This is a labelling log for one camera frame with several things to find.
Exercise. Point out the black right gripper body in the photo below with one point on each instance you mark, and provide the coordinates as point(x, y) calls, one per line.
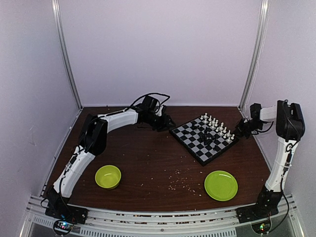
point(246, 128)

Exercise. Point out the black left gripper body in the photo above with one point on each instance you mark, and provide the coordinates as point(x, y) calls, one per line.
point(159, 124)

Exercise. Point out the black and grey chessboard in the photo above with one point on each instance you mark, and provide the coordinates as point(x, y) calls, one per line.
point(205, 138)

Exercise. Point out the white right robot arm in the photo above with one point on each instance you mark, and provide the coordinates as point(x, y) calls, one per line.
point(290, 128)

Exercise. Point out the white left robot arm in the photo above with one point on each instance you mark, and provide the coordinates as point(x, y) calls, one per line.
point(92, 142)

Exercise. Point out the green plate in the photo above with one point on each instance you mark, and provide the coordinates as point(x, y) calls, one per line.
point(221, 185)

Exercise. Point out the green bowl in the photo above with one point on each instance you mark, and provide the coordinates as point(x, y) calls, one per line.
point(108, 177)

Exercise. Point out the right aluminium corner post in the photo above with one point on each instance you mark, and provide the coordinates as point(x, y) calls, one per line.
point(259, 41)

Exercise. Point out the aluminium corner post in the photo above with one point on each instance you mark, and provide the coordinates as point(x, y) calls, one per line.
point(259, 41)
point(65, 56)

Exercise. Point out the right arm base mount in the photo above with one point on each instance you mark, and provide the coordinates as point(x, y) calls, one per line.
point(265, 206)

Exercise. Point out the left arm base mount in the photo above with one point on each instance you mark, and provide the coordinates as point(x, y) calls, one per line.
point(58, 208)

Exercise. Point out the left aluminium corner post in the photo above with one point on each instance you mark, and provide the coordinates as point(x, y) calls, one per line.
point(65, 56)

